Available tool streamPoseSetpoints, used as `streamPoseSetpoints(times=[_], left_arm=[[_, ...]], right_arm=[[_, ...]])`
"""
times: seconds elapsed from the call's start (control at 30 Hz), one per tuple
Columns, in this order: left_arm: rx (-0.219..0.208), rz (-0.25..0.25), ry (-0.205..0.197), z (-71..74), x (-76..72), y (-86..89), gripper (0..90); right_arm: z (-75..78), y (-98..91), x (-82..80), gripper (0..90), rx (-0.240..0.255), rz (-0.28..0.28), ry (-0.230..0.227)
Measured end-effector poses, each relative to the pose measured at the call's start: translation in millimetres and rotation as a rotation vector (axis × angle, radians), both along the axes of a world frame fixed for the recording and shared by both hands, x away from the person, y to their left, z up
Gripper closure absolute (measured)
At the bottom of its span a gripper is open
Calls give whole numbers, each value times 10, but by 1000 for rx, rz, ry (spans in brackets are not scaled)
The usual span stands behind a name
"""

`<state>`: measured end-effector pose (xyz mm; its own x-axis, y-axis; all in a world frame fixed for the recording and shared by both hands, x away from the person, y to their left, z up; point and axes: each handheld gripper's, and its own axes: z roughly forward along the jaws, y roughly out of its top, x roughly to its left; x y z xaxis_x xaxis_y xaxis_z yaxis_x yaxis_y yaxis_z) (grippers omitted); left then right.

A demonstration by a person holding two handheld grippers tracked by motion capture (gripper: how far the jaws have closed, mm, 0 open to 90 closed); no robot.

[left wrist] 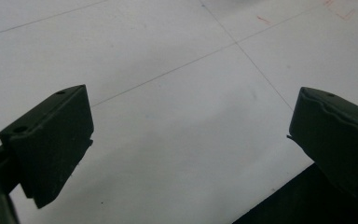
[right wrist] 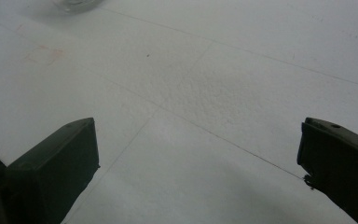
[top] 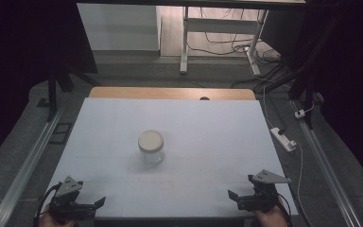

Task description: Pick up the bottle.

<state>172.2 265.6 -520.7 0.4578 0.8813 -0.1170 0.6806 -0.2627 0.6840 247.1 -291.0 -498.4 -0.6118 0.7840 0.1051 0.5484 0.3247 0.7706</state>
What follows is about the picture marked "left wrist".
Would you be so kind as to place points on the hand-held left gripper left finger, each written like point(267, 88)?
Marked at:
point(48, 146)

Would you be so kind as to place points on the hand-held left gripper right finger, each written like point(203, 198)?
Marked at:
point(335, 137)

